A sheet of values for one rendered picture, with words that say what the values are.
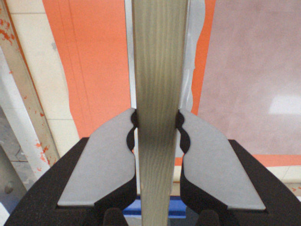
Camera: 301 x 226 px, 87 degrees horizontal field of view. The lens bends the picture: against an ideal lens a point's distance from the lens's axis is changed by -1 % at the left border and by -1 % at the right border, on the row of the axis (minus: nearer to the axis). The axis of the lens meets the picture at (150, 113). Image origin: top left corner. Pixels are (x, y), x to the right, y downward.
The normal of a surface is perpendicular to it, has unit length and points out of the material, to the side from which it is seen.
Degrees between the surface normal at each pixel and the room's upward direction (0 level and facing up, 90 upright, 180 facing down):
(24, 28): 0
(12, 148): 0
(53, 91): 0
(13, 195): 90
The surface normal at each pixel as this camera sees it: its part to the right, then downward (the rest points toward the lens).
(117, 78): -0.02, 0.48
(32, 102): 1.00, 0.01
